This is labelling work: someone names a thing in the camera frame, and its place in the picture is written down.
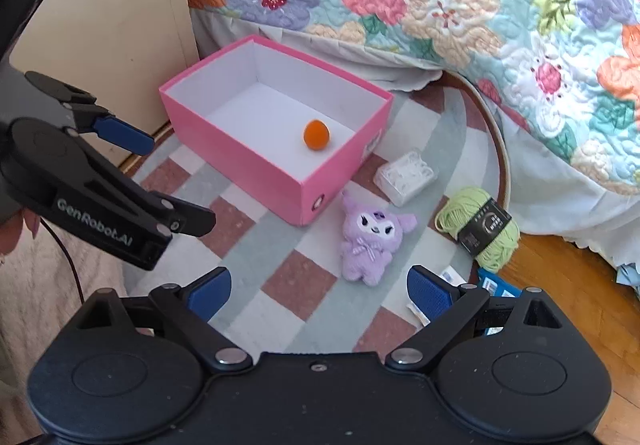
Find orange egg toy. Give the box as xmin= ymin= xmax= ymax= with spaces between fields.
xmin=303 ymin=120 xmax=332 ymax=151

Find round checkered rug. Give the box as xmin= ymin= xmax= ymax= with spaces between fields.
xmin=120 ymin=70 xmax=511 ymax=356

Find purple plush toy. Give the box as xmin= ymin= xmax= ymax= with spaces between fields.
xmin=340 ymin=192 xmax=418 ymax=287

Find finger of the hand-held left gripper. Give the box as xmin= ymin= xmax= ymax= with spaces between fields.
xmin=25 ymin=70 xmax=155 ymax=156
xmin=82 ymin=150 xmax=217 ymax=238

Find clear floss pick box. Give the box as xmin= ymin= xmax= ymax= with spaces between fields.
xmin=373 ymin=150 xmax=440 ymax=207

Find pink cardboard box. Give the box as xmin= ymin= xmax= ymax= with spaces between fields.
xmin=159 ymin=35 xmax=395 ymax=228

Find blue snack packet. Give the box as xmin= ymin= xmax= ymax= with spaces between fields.
xmin=407 ymin=265 xmax=523 ymax=331

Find light blue papers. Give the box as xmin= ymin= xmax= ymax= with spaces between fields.
xmin=617 ymin=262 xmax=640 ymax=298

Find floral quilt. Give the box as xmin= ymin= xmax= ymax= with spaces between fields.
xmin=177 ymin=0 xmax=640 ymax=196

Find black cable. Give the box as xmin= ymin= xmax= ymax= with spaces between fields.
xmin=39 ymin=218 xmax=83 ymax=298

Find green yarn skein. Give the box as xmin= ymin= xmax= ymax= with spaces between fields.
xmin=434 ymin=186 xmax=521 ymax=274

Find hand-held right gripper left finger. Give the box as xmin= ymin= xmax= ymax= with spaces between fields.
xmin=75 ymin=266 xmax=253 ymax=373

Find person's left hand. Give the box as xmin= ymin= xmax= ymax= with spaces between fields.
xmin=0 ymin=212 xmax=41 ymax=258

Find beige cabinet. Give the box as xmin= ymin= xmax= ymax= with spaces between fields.
xmin=10 ymin=0 xmax=201 ymax=141

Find beige fuzzy cloth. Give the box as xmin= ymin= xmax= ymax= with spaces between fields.
xmin=0 ymin=220 xmax=151 ymax=445

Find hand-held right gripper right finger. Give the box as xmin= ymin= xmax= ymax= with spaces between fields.
xmin=385 ymin=265 xmax=566 ymax=373

